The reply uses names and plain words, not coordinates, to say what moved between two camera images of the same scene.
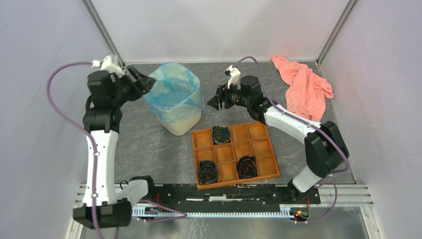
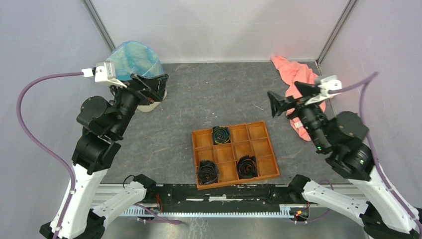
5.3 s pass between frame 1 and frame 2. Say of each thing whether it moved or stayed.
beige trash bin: moved
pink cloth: stayed
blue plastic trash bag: moved
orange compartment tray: stayed
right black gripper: moved
